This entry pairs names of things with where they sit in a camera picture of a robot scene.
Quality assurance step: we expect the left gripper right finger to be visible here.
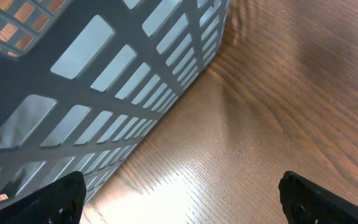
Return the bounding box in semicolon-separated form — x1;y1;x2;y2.
278;170;358;224

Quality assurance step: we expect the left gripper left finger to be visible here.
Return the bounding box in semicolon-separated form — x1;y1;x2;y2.
0;171;86;224

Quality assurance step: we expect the grey plastic mesh basket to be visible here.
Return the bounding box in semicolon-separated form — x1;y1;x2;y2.
0;0;230;210

